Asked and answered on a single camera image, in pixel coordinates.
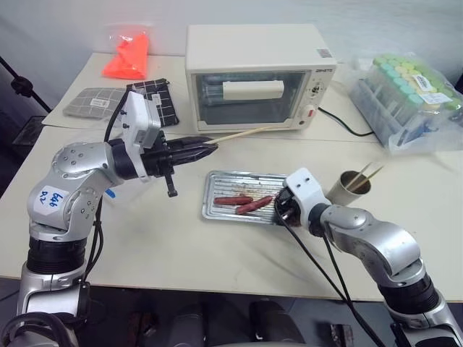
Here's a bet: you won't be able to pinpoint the grey checked cloth pouch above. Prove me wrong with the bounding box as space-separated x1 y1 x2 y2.
62 87 127 121

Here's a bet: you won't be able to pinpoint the metal baking tray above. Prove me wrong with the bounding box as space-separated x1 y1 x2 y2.
200 170 290 226

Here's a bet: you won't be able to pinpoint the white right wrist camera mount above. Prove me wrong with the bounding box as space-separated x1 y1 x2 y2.
283 167 332 231

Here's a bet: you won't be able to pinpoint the white toaster oven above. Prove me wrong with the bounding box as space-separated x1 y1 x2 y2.
184 23 339 134

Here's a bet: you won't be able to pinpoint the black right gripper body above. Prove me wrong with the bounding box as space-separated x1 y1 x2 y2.
273 187 303 227

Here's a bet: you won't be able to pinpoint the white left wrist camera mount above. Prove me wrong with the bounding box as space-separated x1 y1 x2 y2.
122 90 162 150

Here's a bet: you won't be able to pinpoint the red sausage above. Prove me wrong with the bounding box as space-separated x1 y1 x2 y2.
236 195 274 215
213 194 254 206

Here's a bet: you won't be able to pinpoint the black checked cloth pouch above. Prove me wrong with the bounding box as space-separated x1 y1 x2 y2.
126 77 181 127

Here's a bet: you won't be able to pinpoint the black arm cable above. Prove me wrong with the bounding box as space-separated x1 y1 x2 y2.
277 212 386 347
77 90 131 315

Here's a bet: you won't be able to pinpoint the black oven power cable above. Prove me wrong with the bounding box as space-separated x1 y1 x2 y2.
317 106 374 138

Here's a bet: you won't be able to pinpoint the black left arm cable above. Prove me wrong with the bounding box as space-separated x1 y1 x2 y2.
77 90 131 315

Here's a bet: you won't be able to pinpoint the metal cup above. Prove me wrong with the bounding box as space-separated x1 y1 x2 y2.
328 170 373 207

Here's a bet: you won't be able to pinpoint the wooden skewer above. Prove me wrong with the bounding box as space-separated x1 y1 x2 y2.
351 162 373 188
206 125 281 146
355 166 385 189

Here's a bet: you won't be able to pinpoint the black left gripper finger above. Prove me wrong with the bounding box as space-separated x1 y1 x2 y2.
169 135 218 150
173 143 220 163

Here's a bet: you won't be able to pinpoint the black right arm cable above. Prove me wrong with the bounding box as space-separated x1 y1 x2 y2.
277 212 386 347

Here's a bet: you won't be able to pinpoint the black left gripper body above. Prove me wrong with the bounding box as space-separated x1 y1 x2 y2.
141 130 182 198

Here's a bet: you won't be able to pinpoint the orange plastic bag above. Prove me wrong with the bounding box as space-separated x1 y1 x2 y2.
101 24 153 81

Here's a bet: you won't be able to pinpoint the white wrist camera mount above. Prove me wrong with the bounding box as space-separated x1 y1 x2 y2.
283 167 332 231
122 90 162 150

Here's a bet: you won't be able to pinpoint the black tripod stand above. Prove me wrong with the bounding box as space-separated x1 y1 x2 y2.
0 55 52 113

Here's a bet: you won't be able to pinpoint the bagged tubes with coloured caps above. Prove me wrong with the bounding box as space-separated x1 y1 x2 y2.
347 51 463 155

